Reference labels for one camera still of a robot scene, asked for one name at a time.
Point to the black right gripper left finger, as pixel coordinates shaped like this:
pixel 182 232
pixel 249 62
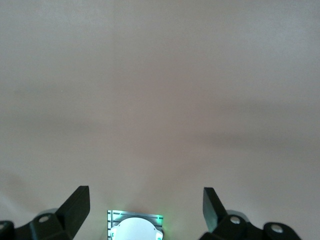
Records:
pixel 75 210

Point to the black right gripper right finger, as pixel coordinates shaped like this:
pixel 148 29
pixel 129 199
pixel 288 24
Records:
pixel 212 210

